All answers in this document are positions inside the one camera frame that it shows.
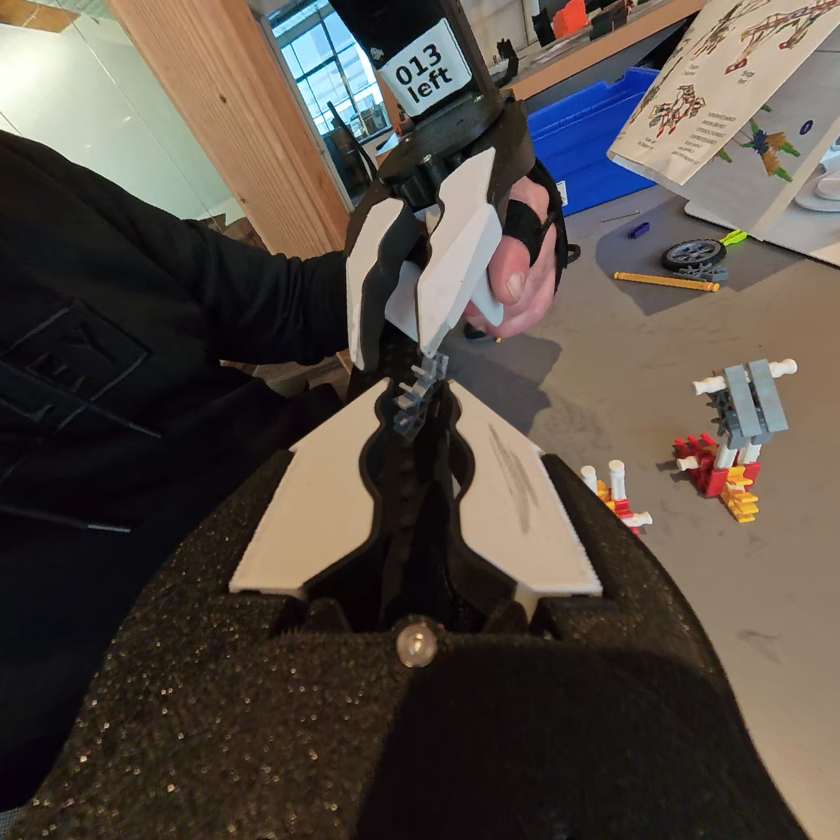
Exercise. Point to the grey snowflake connector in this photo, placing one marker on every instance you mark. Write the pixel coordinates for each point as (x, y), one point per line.
(707, 274)
(420, 400)

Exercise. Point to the small red yellow toy assembly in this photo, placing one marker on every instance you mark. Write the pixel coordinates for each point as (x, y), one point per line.
(617, 499)

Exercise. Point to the small green connector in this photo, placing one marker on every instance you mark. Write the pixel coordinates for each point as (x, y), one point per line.
(733, 237)

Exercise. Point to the grey-topped red yellow toy assembly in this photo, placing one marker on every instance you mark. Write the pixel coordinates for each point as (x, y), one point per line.
(741, 420)

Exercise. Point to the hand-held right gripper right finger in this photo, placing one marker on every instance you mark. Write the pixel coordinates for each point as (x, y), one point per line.
(525, 525)

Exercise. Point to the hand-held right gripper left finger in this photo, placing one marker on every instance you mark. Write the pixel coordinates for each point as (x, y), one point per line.
(315, 518)

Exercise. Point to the thin metal pin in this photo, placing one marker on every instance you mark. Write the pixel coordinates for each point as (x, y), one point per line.
(620, 216)

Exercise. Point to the small purple connector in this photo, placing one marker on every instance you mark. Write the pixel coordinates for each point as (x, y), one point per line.
(638, 229)

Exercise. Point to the black toy wheel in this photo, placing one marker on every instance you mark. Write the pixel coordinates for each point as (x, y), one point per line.
(692, 253)

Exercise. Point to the wooden workbench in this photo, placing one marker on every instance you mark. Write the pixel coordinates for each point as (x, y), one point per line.
(590, 56)

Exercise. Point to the yellow toy rod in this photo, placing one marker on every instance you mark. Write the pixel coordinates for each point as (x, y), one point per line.
(663, 281)

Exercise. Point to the orange plastic object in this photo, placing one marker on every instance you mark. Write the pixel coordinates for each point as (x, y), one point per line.
(569, 16)

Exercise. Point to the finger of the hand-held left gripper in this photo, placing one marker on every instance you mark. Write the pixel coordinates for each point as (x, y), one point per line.
(367, 262)
(459, 249)

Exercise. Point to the blue white-labelled plastic bin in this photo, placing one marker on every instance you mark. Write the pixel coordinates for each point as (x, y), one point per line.
(590, 144)

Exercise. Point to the printed instruction booklet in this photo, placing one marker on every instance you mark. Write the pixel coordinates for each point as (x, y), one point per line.
(722, 85)

